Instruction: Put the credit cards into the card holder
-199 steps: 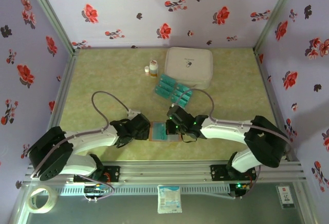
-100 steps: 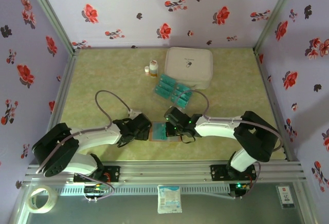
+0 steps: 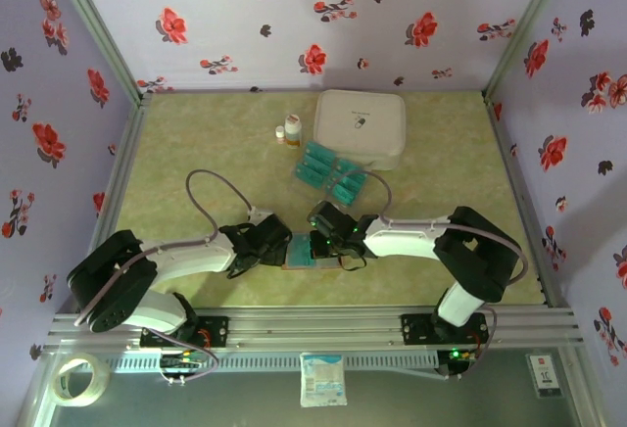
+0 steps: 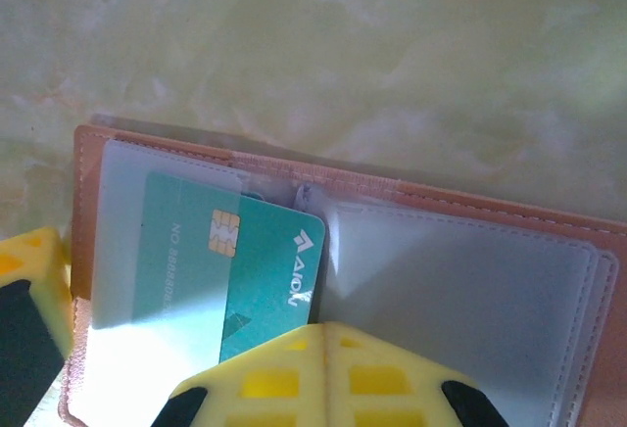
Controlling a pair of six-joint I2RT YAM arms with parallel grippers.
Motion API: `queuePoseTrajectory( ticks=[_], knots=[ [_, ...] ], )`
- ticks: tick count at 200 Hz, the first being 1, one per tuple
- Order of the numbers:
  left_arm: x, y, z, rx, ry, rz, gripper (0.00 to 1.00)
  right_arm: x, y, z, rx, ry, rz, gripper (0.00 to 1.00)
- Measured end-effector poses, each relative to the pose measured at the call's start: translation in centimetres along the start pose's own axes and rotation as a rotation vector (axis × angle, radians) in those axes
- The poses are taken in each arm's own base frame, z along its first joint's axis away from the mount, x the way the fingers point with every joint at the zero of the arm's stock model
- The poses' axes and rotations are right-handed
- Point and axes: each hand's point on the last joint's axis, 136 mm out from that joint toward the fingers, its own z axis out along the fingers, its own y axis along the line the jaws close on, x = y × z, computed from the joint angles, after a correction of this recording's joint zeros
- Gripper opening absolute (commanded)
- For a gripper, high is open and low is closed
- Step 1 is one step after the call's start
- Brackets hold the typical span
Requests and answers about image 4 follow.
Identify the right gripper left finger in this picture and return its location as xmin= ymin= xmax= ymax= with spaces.
xmin=151 ymin=321 xmax=328 ymax=427

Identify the teal credit card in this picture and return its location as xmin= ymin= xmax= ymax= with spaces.
xmin=130 ymin=170 xmax=328 ymax=365

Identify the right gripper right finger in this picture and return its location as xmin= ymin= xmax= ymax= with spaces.
xmin=325 ymin=321 xmax=510 ymax=427

